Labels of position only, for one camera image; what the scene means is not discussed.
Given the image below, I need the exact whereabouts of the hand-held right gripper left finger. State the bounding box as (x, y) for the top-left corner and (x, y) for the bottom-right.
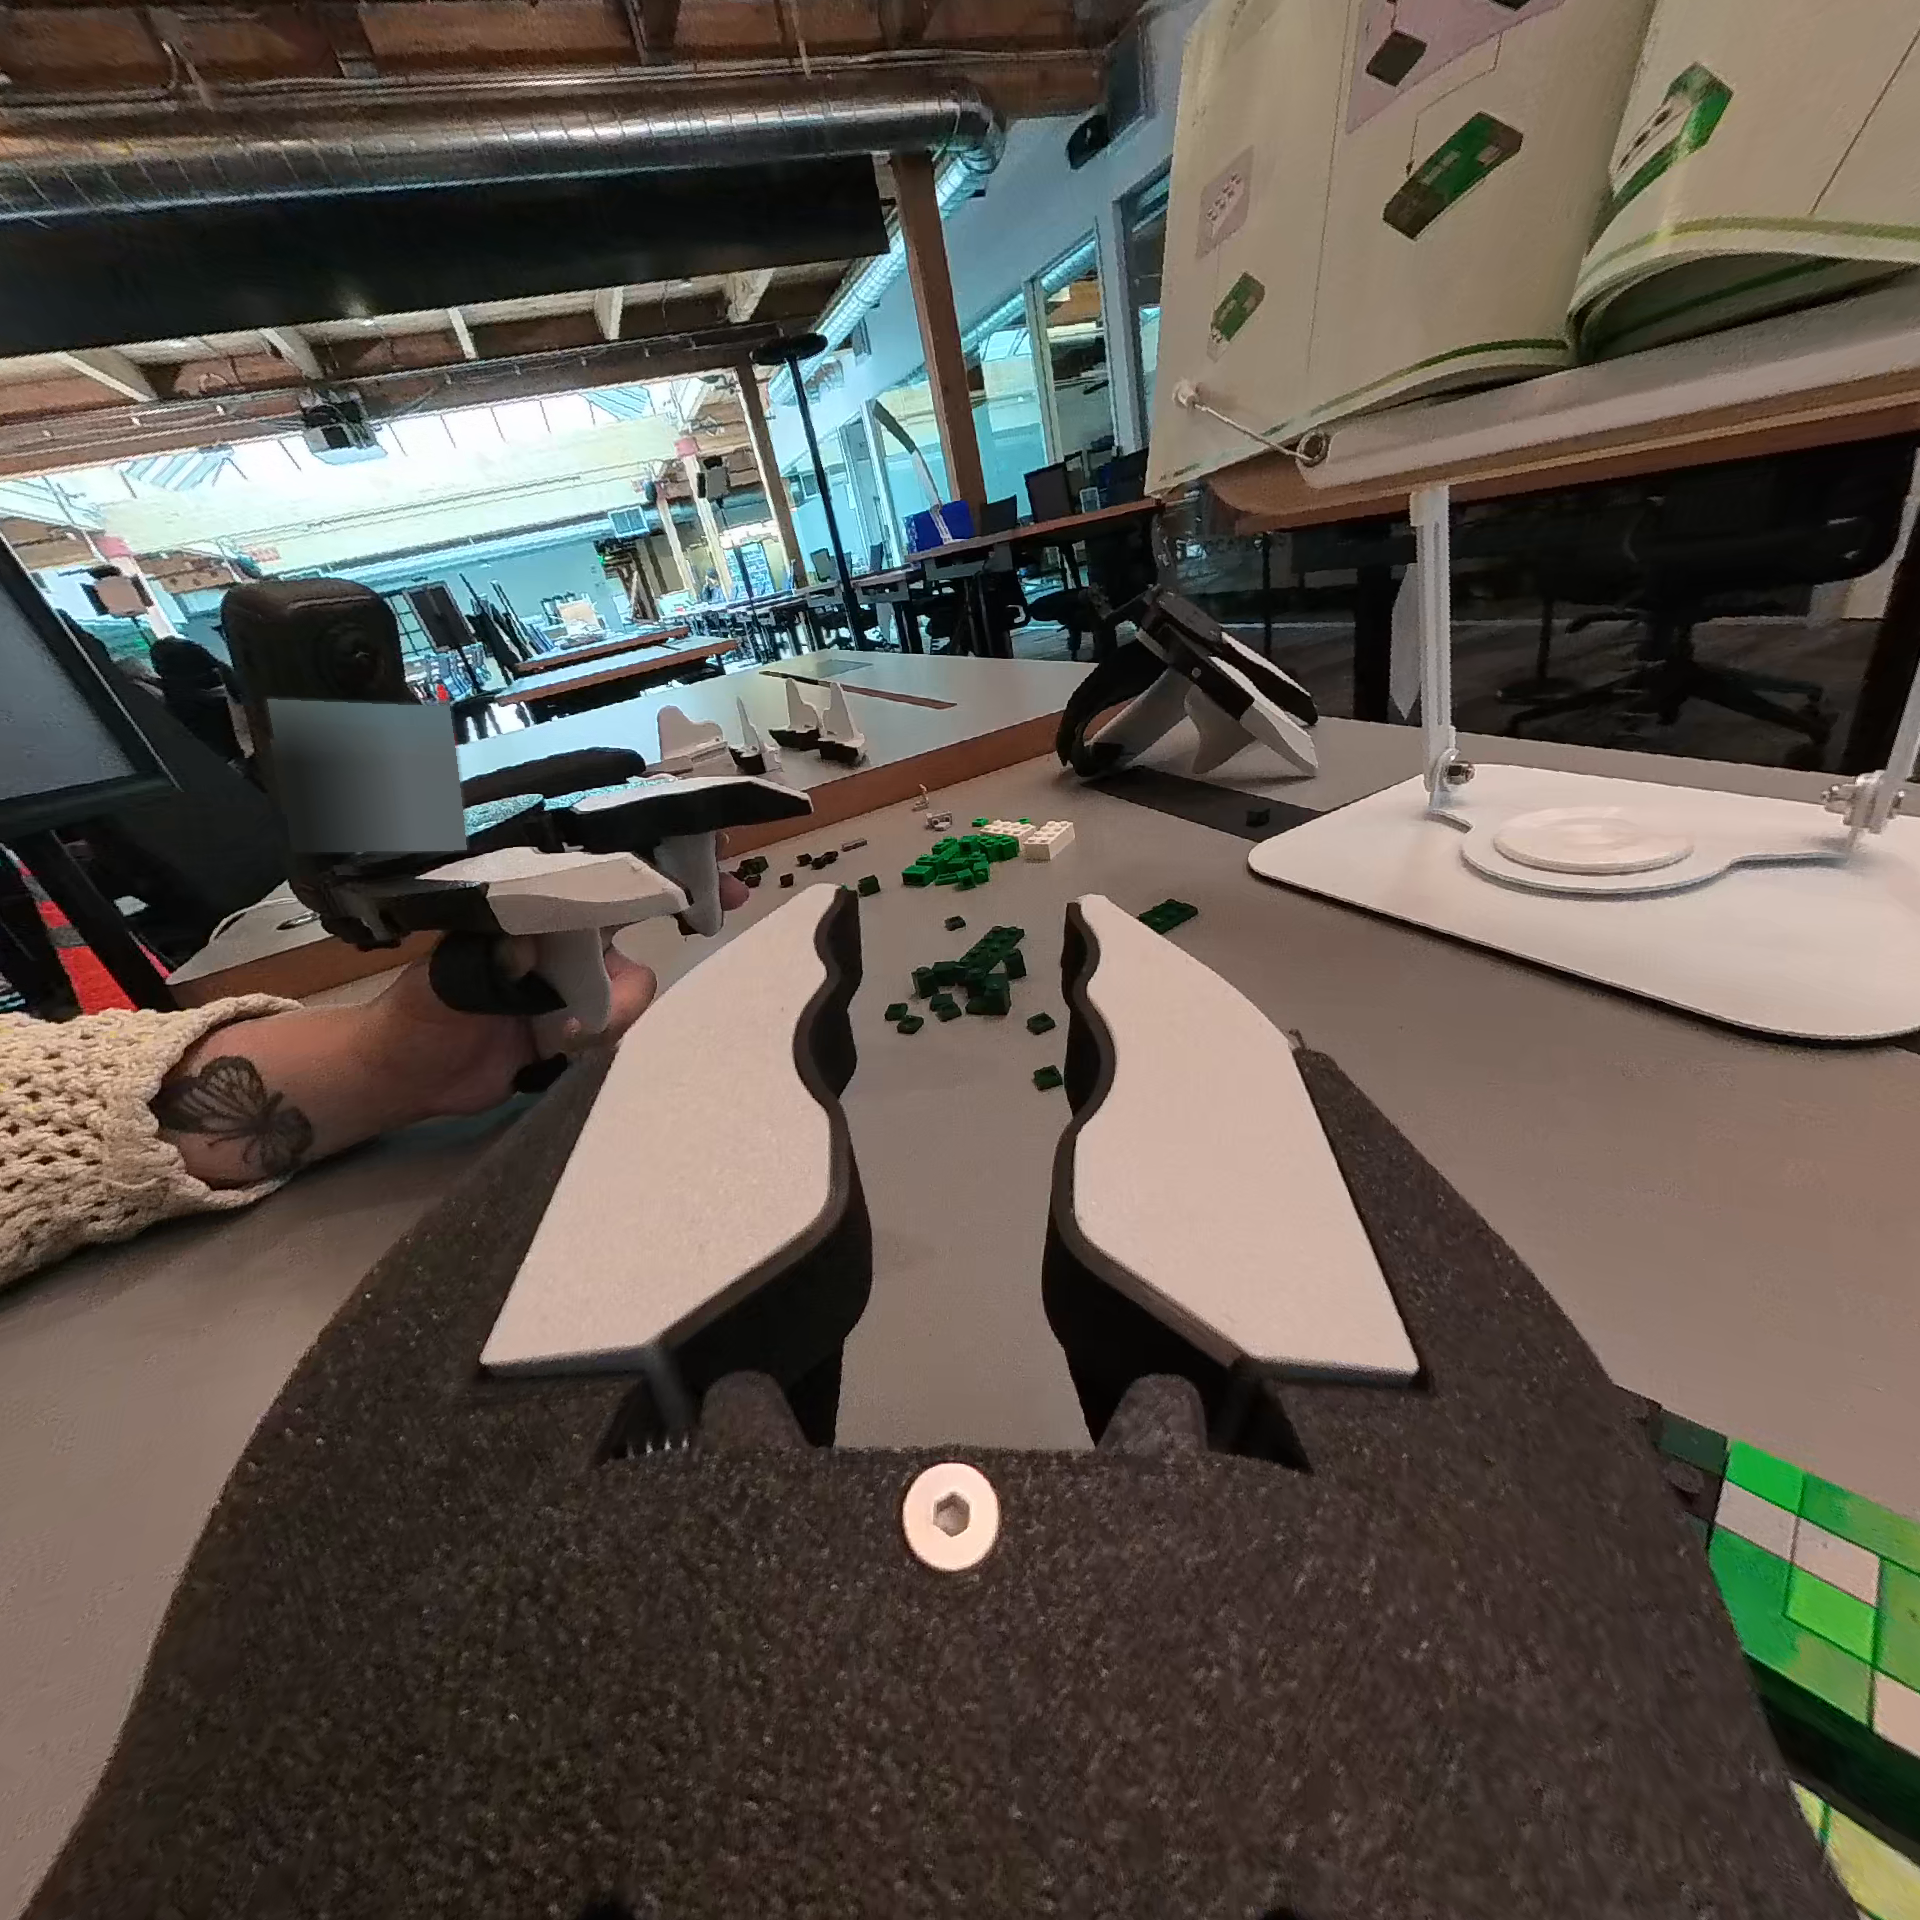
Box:
(478, 883), (876, 1453)

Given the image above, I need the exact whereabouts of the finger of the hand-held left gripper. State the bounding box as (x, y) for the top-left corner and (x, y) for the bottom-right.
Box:
(570, 775), (817, 941)
(359, 847), (692, 951)

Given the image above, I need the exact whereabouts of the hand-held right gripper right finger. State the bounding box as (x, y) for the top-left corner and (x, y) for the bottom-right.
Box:
(1039, 893), (1425, 1453)

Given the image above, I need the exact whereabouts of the person's left forearm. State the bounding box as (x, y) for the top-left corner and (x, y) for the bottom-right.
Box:
(0, 991), (395, 1291)

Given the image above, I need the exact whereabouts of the group of black lego pieces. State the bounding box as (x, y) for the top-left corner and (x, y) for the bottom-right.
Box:
(732, 843), (885, 898)

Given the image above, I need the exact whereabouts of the pile of bright green lego bricks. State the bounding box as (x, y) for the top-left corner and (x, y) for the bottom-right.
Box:
(901, 829), (1039, 892)

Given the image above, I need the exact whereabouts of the pile of dark green lego pieces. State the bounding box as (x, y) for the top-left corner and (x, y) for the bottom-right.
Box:
(885, 925), (1068, 1093)

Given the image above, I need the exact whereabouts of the green lego creeper model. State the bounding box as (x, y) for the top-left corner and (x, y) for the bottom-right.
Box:
(1649, 1399), (1920, 1920)

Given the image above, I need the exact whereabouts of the lego instruction booklet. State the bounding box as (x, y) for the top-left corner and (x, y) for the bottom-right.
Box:
(1147, 0), (1920, 494)

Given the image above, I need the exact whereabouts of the person's left hand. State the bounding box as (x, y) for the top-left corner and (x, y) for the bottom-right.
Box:
(317, 960), (663, 1128)

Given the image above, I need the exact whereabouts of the black monitor on stand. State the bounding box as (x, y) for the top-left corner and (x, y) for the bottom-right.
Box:
(0, 538), (190, 1022)

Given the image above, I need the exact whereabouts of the black ceiling panel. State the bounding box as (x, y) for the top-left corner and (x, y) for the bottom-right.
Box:
(0, 151), (889, 358)

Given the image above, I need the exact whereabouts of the spare hand-held gripper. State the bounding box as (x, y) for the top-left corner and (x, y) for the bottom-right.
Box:
(1055, 588), (1324, 784)

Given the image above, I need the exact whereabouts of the white stand base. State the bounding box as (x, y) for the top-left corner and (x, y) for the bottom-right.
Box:
(1147, 322), (1920, 1046)

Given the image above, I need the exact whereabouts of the wooden pillar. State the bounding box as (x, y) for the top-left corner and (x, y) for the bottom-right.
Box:
(889, 151), (990, 519)

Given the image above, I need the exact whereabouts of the dark office chair under desk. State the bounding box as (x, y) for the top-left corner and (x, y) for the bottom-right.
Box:
(1477, 450), (1892, 751)

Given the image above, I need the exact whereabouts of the silver air duct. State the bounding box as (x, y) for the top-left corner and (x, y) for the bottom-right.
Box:
(0, 78), (1004, 226)

